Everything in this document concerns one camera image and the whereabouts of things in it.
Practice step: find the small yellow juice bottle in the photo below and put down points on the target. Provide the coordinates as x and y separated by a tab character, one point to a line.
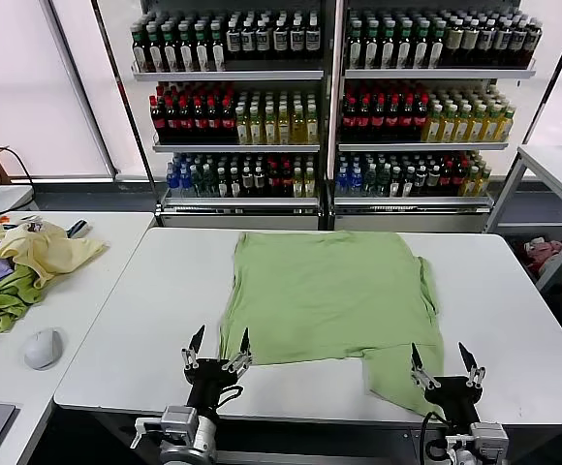
299	181
470	180
480	180
310	181

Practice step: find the beige label dark bottle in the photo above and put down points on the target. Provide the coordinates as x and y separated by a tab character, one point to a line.
502	41
470	41
453	41
518	41
486	41
533	41

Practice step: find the small dark green bottle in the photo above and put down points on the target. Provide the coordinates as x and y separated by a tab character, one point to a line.
196	181
384	180
208	181
370	180

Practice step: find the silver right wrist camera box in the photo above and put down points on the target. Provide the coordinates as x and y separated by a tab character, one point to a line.
489	434

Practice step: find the crumpled green garment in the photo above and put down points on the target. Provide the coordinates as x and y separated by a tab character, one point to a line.
5	300

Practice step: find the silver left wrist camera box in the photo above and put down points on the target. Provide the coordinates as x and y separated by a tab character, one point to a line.
180	419

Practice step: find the small white label bottle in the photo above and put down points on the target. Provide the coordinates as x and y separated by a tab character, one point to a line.
396	180
259	181
434	180
235	181
247	181
421	180
222	181
408	180

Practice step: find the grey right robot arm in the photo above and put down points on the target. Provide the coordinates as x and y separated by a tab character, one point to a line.
475	455

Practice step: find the light green printed T-shirt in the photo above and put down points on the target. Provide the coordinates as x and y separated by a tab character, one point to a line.
320	300

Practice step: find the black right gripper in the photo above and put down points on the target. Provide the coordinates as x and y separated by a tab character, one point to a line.
453	394

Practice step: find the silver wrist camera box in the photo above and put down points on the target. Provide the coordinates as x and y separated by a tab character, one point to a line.
489	434
180	419

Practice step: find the blue white striped item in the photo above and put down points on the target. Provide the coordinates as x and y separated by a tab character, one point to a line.
78	227

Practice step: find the small blue drink bottle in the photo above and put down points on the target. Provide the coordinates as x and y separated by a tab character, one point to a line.
343	180
356	180
185	181
171	181

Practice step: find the pink plush toy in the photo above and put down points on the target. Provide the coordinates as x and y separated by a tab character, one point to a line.
542	249

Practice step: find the white metal rack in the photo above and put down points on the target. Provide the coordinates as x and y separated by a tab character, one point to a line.
552	169

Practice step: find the small red cola bottle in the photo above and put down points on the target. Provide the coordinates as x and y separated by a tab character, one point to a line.
273	181
447	180
459	180
287	181

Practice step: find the white label black bottle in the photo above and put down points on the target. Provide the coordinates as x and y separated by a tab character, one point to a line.
262	41
313	41
280	41
248	41
297	41
233	41

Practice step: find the metal drinks shelf unit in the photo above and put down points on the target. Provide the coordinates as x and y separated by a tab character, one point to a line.
436	74
227	75

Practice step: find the green cap dark bottle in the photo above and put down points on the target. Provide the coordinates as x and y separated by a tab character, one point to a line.
140	53
170	53
387	48
186	53
155	53
437	48
371	48
218	53
421	48
404	48
202	53
355	48

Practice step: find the red cap cola bottle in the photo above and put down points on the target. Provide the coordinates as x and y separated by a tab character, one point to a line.
421	118
213	121
199	121
379	118
171	121
349	118
407	118
227	121
364	118
185	121
393	118
157	121

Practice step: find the pale yellow garment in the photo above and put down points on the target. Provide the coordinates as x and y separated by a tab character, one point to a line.
53	252

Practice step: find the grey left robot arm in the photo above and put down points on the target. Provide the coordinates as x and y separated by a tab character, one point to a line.
179	448

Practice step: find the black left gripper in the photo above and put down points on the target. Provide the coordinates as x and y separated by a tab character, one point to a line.
206	382

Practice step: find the grey computer mouse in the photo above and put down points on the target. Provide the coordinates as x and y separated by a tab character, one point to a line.
43	349

